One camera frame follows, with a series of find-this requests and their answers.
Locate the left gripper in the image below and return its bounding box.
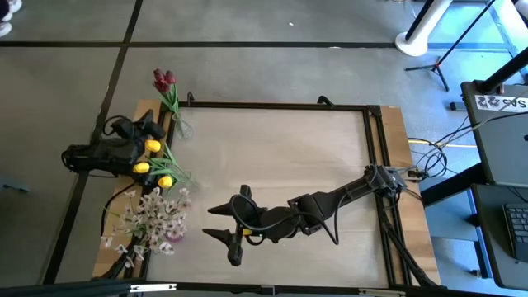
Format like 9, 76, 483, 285
109, 110, 166, 144

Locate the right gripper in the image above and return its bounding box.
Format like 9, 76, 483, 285
201, 185, 295, 266

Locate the yellow artificial tulip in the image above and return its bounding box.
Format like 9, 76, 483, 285
132, 161, 191, 185
144, 139, 189, 182
158, 164, 195, 190

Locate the red artificial tulip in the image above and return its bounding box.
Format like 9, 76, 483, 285
153, 68, 185, 125
154, 80, 185, 125
164, 69, 185, 125

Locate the narrow clear glass vase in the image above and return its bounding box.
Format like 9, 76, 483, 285
172, 111, 195, 140

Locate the pink glass vase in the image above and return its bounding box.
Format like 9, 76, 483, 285
163, 229, 186, 244

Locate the grey floor object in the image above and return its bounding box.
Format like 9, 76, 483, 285
0, 177, 32, 195

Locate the black gantry beam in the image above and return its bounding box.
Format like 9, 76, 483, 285
0, 278, 528, 297

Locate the black floor bar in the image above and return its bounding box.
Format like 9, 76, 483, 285
419, 163, 486, 207

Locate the thin black tripod stand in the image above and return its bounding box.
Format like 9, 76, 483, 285
403, 0, 496, 92

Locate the white tower fan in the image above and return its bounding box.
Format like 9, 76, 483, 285
394, 0, 455, 58

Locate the black labelled cabinet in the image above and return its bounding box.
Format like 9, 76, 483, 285
460, 80, 528, 186

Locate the thick black pole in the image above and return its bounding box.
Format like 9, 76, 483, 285
477, 47, 528, 94

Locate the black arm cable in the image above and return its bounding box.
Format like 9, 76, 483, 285
100, 181, 139, 238

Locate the silver beam bracket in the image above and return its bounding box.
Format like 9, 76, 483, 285
357, 288, 408, 297
130, 283, 177, 294

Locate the black aluminium table frame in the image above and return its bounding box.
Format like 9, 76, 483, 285
98, 101, 438, 290

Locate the black cable bundle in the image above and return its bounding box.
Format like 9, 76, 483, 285
406, 109, 528, 181

